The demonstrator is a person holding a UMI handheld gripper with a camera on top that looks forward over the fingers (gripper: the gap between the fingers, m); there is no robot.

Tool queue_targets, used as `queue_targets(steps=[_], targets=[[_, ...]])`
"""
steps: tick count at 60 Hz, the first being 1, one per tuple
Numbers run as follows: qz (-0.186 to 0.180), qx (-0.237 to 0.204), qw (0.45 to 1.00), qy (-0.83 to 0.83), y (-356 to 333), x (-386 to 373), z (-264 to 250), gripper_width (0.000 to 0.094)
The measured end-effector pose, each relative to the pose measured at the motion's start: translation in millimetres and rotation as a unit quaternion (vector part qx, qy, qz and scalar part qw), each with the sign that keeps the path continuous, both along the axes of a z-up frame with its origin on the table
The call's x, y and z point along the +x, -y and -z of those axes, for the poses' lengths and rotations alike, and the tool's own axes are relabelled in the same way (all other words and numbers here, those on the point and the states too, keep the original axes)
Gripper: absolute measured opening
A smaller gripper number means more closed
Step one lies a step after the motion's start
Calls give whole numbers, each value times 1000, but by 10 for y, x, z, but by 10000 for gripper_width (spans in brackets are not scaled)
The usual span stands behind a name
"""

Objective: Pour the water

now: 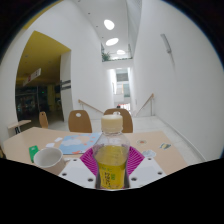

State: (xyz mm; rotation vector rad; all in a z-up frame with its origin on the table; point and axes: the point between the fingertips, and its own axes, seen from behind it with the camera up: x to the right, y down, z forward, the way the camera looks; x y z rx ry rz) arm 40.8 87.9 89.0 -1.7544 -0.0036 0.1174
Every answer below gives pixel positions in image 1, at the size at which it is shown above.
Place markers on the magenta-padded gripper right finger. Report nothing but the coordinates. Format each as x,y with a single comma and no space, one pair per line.
146,171

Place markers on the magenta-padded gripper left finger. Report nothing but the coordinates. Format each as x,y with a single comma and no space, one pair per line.
78,173

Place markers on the clear bottle with yellow label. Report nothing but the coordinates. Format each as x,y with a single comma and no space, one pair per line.
111,163

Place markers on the round pale blue sticker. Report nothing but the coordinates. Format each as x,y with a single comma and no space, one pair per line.
149,153

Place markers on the round orange sticker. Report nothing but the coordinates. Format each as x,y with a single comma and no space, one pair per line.
141,142

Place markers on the white ceramic mug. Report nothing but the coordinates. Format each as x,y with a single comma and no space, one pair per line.
50,160

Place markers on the blue and yellow sticker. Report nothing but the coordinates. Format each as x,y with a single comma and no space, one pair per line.
165,145

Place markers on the small green box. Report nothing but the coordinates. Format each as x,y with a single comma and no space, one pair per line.
33,152

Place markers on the wooden chairs group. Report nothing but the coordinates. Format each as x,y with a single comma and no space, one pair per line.
80,121

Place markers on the wooden stair handrail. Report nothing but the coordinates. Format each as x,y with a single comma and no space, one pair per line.
90,106
146,102

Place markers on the small wooden side table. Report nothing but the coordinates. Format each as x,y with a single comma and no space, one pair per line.
19,124

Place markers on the hanging white sign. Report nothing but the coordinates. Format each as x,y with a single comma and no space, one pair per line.
32,76

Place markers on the green balcony plant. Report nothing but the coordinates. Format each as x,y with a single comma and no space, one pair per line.
106,56

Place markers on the round ceiling lights group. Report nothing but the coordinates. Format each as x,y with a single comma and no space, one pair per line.
109,24

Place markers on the dark wall sign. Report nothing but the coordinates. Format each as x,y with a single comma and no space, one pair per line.
66,85

